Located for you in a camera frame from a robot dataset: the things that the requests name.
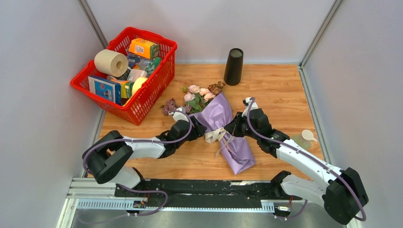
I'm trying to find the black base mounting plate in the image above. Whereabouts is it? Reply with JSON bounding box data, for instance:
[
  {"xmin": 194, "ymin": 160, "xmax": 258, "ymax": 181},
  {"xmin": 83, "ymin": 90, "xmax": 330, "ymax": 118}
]
[{"xmin": 114, "ymin": 179, "xmax": 292, "ymax": 209}]

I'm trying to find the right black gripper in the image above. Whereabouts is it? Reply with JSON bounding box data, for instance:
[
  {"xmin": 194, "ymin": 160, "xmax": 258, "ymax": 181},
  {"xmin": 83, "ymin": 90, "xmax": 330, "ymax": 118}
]
[{"xmin": 223, "ymin": 112, "xmax": 260, "ymax": 141}]

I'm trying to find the aluminium frame rail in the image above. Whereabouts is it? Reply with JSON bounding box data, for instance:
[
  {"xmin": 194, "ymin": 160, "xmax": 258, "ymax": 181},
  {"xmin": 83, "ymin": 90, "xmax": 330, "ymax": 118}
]
[{"xmin": 64, "ymin": 177, "xmax": 316, "ymax": 213}]

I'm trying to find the purple flower bouquet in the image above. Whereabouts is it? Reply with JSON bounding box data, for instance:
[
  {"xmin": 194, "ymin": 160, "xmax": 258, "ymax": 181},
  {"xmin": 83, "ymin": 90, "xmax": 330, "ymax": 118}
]
[{"xmin": 161, "ymin": 81, "xmax": 256, "ymax": 175}]

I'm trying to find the orange and green box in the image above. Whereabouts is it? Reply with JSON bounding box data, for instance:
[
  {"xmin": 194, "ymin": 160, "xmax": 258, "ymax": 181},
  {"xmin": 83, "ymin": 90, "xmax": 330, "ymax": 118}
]
[{"xmin": 128, "ymin": 38, "xmax": 160, "ymax": 59}]

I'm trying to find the cream ribbon with gold print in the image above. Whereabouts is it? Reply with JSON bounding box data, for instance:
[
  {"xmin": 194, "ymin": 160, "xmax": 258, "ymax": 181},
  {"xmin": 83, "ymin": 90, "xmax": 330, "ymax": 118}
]
[{"xmin": 204, "ymin": 127, "xmax": 234, "ymax": 157}]

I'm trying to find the pink wrapped packet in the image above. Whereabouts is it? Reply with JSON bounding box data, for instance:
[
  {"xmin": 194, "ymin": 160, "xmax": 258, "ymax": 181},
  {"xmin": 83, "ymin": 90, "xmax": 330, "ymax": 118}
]
[{"xmin": 127, "ymin": 69, "xmax": 148, "ymax": 82}]

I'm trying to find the green and yellow box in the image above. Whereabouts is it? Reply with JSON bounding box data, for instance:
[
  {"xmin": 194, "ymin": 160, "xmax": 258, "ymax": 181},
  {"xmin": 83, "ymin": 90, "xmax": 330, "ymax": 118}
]
[{"xmin": 111, "ymin": 79, "xmax": 134, "ymax": 99}]

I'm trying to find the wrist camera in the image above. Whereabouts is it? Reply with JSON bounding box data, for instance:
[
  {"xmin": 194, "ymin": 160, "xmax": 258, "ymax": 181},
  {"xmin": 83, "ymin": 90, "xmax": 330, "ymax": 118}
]
[
  {"xmin": 242, "ymin": 97, "xmax": 259, "ymax": 117},
  {"xmin": 172, "ymin": 106, "xmax": 188, "ymax": 122}
]

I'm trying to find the blue and white box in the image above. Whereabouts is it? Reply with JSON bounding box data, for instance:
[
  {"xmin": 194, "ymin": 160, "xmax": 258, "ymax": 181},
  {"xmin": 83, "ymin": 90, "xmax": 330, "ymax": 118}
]
[{"xmin": 88, "ymin": 76, "xmax": 122, "ymax": 105}]

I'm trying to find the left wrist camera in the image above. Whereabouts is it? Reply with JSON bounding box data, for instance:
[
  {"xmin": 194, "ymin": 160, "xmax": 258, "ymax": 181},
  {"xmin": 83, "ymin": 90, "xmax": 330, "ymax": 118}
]
[{"xmin": 172, "ymin": 106, "xmax": 188, "ymax": 122}]

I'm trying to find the black tapered vase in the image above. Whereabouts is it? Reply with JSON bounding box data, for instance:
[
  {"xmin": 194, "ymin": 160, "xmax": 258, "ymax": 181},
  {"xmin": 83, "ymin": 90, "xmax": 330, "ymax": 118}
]
[{"xmin": 224, "ymin": 48, "xmax": 244, "ymax": 86}]

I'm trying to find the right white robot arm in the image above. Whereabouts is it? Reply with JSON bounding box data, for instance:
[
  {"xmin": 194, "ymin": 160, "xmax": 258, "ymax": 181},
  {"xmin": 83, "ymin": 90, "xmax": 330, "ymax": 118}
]
[{"xmin": 224, "ymin": 108, "xmax": 369, "ymax": 225}]

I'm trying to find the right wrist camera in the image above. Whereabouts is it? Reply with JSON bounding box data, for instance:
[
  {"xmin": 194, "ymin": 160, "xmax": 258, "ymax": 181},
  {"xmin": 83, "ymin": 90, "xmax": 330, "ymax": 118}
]
[{"xmin": 242, "ymin": 97, "xmax": 259, "ymax": 117}]

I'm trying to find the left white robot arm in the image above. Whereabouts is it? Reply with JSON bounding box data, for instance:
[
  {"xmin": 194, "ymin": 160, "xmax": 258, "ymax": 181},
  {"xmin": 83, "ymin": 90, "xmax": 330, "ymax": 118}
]
[{"xmin": 82, "ymin": 117, "xmax": 207, "ymax": 197}]

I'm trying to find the beige toilet paper roll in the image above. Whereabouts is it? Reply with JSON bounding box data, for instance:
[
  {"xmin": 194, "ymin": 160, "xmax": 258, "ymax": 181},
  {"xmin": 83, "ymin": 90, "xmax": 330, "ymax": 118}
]
[{"xmin": 94, "ymin": 49, "xmax": 128, "ymax": 77}]

